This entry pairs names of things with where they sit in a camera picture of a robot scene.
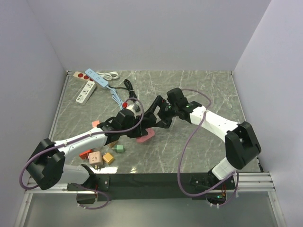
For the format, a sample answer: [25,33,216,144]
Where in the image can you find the yellow plug adapter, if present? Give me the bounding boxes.
[102,153,114,165]

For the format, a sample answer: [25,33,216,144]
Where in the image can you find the green plug adapter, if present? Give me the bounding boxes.
[112,145,125,153]

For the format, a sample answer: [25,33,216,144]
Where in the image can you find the orange cube adapter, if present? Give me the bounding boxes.
[108,140,118,148]

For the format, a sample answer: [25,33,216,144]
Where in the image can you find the aluminium rail frame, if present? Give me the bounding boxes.
[18,70,279,227]

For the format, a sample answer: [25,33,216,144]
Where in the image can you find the beige red power strip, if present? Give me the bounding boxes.
[73,71,94,82]

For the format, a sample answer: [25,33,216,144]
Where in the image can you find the pink power strip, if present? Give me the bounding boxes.
[136,128,155,143]

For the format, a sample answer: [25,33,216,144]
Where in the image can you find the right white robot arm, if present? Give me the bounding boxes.
[144,88,261,189]

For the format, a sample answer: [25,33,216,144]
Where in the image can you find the black power strip cord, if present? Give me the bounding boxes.
[111,79,139,99]

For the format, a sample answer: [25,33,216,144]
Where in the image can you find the red cube plug adapter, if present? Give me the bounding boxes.
[79,149,92,160]

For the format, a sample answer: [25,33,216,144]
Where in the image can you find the blue power strip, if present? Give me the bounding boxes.
[85,69,124,109]

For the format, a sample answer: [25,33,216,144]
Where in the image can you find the beige pink cube adapter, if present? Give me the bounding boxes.
[89,151,103,169]

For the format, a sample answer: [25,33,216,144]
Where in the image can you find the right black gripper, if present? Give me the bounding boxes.
[143,96,178,129]

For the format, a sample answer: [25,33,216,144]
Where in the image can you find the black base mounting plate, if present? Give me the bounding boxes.
[66,173,237,204]

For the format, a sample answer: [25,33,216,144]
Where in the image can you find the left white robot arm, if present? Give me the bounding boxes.
[22,109,157,190]

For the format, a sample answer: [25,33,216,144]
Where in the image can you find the white usb power strip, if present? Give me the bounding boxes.
[76,81,96,105]

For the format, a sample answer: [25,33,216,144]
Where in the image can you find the small pink plug adapter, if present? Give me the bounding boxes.
[92,120,100,128]

